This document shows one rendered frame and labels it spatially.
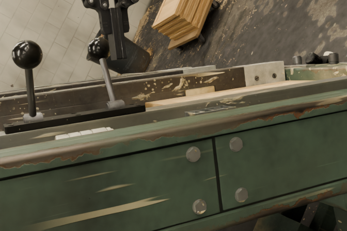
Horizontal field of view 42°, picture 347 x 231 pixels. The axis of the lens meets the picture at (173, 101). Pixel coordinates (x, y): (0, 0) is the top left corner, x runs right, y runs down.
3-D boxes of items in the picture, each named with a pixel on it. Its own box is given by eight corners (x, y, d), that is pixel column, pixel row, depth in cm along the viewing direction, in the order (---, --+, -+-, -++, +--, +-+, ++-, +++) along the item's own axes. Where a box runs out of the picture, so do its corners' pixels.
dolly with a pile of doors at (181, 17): (225, -3, 436) (191, -27, 421) (207, 43, 421) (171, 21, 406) (193, 14, 490) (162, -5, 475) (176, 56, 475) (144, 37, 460)
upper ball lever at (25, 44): (50, 132, 63) (44, 46, 56) (21, 137, 62) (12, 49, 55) (45, 117, 66) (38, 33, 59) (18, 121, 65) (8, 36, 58)
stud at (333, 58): (341, 64, 112) (340, 52, 112) (333, 65, 112) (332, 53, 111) (334, 64, 115) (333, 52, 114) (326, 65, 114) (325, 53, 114)
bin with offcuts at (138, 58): (158, 45, 549) (112, 17, 525) (142, 81, 534) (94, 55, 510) (141, 53, 594) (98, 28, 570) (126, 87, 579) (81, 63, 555)
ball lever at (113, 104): (131, 106, 67) (110, 31, 72) (107, 111, 65) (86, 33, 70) (126, 117, 70) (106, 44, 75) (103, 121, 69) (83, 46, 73)
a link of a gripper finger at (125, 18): (114, -3, 63) (134, -4, 64) (119, 33, 64) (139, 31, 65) (116, -5, 62) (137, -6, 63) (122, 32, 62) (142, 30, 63)
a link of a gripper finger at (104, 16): (107, -4, 61) (85, -3, 60) (112, 33, 62) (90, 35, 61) (104, -2, 63) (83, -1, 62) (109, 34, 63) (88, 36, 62)
